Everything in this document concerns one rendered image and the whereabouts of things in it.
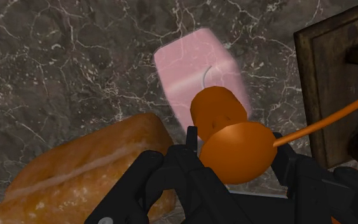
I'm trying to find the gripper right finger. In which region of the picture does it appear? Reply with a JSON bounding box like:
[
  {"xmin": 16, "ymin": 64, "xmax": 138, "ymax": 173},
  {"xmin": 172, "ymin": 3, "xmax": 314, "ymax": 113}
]
[{"xmin": 272, "ymin": 132, "xmax": 358, "ymax": 224}]

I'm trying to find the golden bread loaf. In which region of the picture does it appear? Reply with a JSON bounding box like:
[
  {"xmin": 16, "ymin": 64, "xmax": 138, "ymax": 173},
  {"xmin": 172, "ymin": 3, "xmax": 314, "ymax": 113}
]
[{"xmin": 0, "ymin": 112, "xmax": 177, "ymax": 224}]

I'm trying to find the orange mouse toy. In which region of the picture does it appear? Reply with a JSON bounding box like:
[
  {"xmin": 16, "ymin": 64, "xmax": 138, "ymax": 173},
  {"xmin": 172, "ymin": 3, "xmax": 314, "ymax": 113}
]
[{"xmin": 189, "ymin": 86, "xmax": 358, "ymax": 185}]

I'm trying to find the pink translucent box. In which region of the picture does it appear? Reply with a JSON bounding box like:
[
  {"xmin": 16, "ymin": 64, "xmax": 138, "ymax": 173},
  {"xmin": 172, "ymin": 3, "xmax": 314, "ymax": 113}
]
[{"xmin": 153, "ymin": 27, "xmax": 252, "ymax": 141}]

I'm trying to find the dark wooden tray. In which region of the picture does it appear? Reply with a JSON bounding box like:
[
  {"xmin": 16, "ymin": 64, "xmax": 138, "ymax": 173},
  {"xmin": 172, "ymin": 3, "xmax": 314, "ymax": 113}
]
[{"xmin": 293, "ymin": 1, "xmax": 358, "ymax": 170}]

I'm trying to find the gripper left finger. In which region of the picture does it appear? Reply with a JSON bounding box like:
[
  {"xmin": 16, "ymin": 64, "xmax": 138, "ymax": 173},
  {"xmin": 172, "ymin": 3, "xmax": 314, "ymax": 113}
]
[{"xmin": 84, "ymin": 125, "xmax": 254, "ymax": 224}]

